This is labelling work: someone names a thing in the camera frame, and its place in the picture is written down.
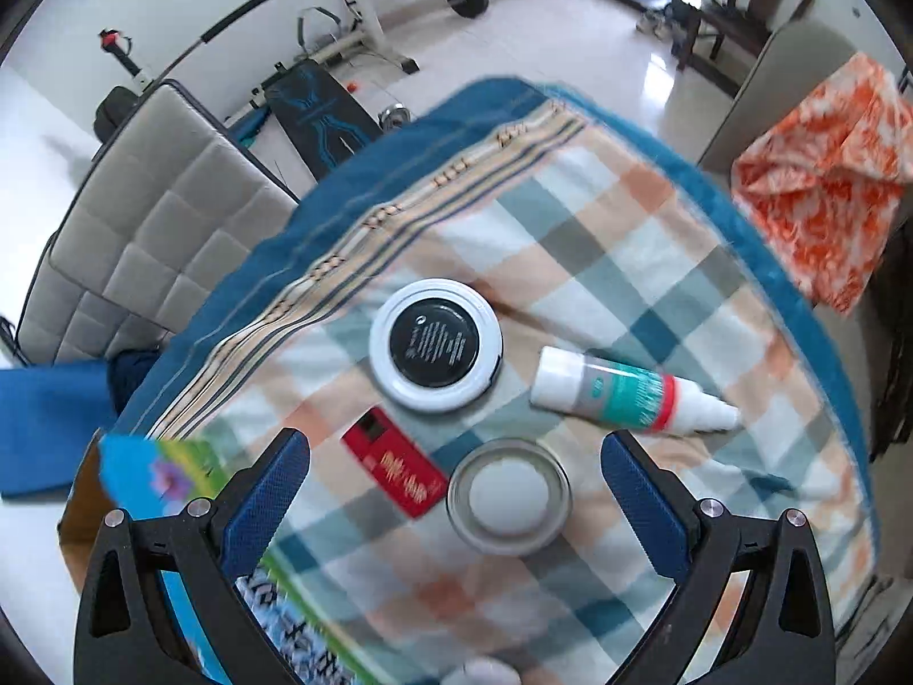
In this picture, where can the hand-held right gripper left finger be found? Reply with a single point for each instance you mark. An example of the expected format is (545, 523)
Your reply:
(267, 506)

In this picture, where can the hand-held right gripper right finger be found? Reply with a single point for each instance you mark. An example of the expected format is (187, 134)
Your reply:
(642, 506)

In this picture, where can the cardboard box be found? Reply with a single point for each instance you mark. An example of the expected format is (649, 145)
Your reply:
(164, 471)

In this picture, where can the white bottle with green label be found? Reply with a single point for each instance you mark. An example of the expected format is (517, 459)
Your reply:
(613, 389)

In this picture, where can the small red box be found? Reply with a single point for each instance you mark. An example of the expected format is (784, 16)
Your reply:
(399, 467)

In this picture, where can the white earbud case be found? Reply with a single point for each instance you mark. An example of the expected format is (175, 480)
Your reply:
(485, 674)

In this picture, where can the white jar with black lid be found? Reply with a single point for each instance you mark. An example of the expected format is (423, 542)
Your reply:
(435, 342)

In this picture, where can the dark blue cloth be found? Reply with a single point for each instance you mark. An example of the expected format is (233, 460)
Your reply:
(135, 371)

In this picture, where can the blue exercise mat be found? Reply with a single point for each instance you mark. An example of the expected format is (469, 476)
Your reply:
(50, 421)

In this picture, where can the plaid blanket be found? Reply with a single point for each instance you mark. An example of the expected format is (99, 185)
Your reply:
(606, 264)

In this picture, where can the grey tufted cushion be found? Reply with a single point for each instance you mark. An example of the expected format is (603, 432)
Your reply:
(142, 242)

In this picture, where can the orange patterned cloth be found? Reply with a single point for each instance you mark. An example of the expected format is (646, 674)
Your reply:
(820, 192)

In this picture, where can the black weight bench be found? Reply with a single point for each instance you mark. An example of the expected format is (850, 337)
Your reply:
(314, 107)

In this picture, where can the chrome dumbbell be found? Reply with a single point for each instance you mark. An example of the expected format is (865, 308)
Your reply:
(394, 118)

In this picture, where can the grey chair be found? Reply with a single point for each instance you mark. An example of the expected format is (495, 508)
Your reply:
(792, 64)

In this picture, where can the pair of shoes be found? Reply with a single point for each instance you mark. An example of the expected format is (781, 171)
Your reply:
(653, 21)

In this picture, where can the long barbell with black plates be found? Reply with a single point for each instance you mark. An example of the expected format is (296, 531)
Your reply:
(235, 11)

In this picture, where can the dark wooden chair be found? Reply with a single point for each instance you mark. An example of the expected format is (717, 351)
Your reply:
(756, 21)

